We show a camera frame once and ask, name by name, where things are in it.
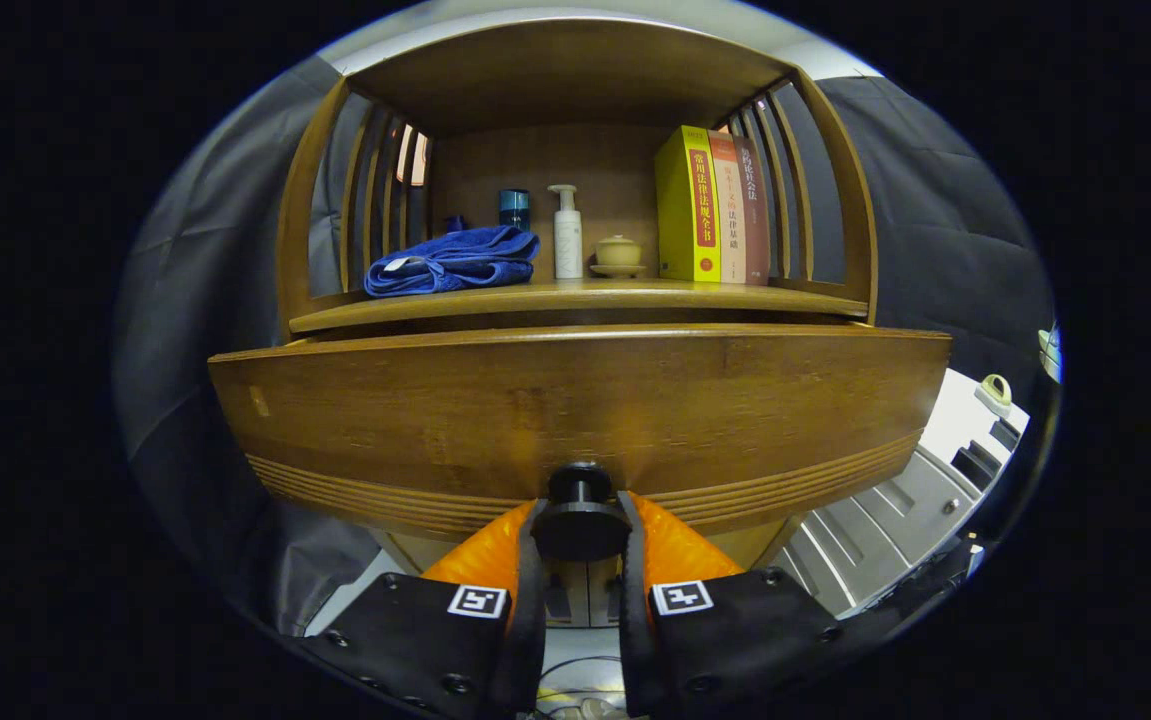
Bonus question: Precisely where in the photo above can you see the pale green lidded teacup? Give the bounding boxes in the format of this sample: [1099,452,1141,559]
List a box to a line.
[589,235,648,279]

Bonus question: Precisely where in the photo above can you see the folded blue towel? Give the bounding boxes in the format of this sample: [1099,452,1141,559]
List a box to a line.
[364,225,541,298]

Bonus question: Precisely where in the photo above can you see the yellow book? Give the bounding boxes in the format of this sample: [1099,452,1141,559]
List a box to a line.
[655,125,723,283]

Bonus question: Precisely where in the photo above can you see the orange cream book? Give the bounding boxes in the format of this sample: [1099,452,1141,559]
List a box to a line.
[708,131,748,284]

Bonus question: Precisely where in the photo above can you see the white pump bottle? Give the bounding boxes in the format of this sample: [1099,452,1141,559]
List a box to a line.
[548,184,584,280]

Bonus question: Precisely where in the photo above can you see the small pale green object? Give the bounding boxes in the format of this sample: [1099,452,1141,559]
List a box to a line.
[975,373,1014,419]

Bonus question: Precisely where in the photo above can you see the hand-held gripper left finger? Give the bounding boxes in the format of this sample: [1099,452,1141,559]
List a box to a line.
[297,497,548,720]

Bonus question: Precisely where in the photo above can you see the wooden countertop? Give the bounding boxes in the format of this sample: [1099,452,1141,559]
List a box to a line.
[287,278,871,336]

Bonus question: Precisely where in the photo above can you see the brown book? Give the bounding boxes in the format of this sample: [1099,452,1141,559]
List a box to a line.
[732,136,771,287]

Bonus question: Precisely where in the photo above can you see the wooden cabinet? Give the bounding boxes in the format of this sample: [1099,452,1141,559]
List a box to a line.
[275,18,881,631]

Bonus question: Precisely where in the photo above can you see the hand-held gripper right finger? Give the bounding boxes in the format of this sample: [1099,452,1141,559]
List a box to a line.
[617,492,866,720]

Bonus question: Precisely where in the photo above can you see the white side table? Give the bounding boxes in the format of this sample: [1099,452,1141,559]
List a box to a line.
[770,368,1031,616]

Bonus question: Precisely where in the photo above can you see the wooden drawer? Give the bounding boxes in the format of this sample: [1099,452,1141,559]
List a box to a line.
[208,322,954,563]

